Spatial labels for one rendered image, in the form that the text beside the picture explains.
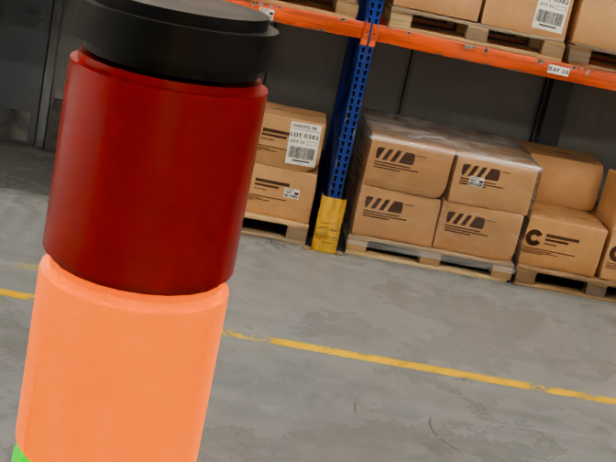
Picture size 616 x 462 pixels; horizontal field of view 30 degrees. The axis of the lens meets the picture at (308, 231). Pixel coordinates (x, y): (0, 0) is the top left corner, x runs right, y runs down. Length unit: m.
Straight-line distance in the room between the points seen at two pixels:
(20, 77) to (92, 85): 9.06
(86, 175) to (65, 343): 0.04
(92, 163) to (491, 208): 7.87
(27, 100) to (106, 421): 9.07
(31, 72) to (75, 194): 9.03
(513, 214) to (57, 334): 7.91
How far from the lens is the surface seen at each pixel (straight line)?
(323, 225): 7.96
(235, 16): 0.28
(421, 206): 8.05
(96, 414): 0.30
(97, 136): 0.28
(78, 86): 0.28
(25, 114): 9.38
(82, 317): 0.29
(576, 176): 8.77
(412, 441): 5.57
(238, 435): 5.24
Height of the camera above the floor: 2.37
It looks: 16 degrees down
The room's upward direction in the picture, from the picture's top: 12 degrees clockwise
